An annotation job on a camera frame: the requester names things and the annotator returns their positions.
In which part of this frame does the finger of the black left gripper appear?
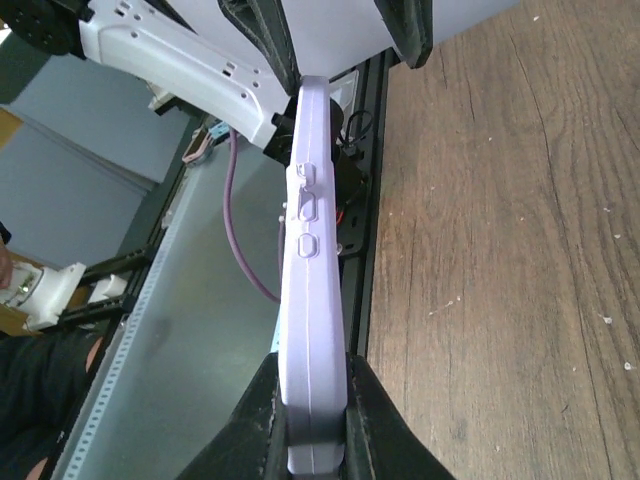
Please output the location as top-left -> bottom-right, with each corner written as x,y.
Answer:
218,0 -> 301,95
374,0 -> 434,69

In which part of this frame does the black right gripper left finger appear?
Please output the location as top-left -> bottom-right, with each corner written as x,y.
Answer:
178,353 -> 290,479

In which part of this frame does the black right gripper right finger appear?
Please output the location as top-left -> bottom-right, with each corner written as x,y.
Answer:
342,355 -> 453,480

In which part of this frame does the lavender phone case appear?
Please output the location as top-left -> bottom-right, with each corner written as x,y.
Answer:
278,76 -> 348,479

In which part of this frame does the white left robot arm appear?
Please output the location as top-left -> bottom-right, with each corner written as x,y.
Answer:
1,1 -> 433,163

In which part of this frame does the light blue slotted strip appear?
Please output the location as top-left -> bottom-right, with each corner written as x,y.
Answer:
43,239 -> 171,479

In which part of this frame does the black frame rail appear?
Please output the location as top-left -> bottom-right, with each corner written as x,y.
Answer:
338,49 -> 398,356

